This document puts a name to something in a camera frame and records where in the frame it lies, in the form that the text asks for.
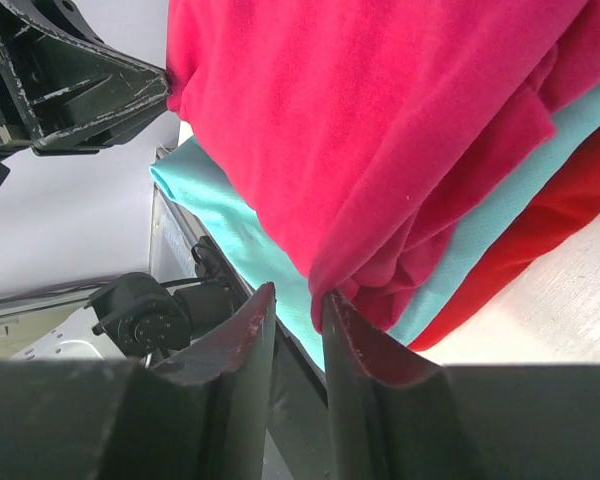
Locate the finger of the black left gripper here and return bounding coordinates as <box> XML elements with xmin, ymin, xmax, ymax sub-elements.
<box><xmin>0</xmin><ymin>1</ymin><xmax>170</xmax><ymax>157</ymax></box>

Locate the red t shirt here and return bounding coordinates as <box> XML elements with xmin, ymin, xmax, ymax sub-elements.
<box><xmin>409</xmin><ymin>127</ymin><xmax>600</xmax><ymax>351</ymax></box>

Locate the crimson pink t shirt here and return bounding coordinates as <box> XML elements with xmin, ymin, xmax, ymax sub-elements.
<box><xmin>167</xmin><ymin>1</ymin><xmax>600</xmax><ymax>329</ymax></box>

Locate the teal t shirt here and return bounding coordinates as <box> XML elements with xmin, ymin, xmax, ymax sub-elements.
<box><xmin>150</xmin><ymin>85</ymin><xmax>600</xmax><ymax>369</ymax></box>

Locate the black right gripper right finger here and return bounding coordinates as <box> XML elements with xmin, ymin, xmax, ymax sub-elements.
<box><xmin>322</xmin><ymin>292</ymin><xmax>600</xmax><ymax>479</ymax></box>

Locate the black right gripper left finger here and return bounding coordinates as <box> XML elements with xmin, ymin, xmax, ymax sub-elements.
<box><xmin>0</xmin><ymin>283</ymin><xmax>276</xmax><ymax>479</ymax></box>

